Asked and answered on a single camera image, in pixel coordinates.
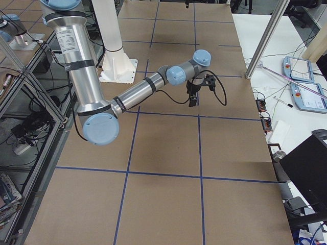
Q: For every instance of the long metal reacher stick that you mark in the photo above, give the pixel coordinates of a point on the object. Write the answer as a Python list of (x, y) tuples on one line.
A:
[(294, 82)]

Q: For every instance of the teach pendant tablet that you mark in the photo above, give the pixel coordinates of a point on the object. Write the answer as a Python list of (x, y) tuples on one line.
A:
[(298, 69), (305, 100)]

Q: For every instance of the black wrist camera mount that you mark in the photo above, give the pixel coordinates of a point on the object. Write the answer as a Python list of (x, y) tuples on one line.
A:
[(210, 82)]

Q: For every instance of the upper teach pendant tablet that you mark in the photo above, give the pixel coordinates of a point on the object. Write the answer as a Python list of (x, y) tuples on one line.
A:
[(298, 69)]

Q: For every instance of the aluminium frame post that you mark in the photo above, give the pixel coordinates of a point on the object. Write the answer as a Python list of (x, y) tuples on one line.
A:
[(268, 32)]

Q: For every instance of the orange black connector block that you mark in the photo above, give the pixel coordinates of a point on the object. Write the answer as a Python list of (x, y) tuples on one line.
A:
[(261, 105)]

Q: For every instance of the white camera mast pedestal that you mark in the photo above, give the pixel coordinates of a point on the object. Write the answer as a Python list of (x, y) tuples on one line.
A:
[(116, 66)]

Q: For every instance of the black marker pen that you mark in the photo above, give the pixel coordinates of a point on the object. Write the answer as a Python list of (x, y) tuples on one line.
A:
[(283, 102)]

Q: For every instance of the white power strip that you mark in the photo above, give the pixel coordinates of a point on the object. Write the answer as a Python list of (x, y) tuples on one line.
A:
[(21, 148)]

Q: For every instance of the metal cup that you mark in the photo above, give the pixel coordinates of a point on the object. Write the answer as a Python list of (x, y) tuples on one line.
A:
[(278, 156)]

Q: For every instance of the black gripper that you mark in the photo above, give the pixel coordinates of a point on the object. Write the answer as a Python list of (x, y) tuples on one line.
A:
[(194, 89)]

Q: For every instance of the stack of books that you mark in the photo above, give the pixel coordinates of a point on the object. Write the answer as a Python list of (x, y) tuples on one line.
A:
[(10, 199)]

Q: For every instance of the black computer monitor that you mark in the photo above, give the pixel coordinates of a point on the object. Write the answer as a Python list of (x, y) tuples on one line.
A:
[(306, 168)]

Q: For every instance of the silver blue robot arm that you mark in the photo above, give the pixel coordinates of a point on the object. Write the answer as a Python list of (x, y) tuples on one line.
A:
[(104, 96), (16, 35)]

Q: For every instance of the lower teach pendant tablet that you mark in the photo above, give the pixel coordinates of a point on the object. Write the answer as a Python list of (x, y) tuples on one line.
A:
[(305, 100)]

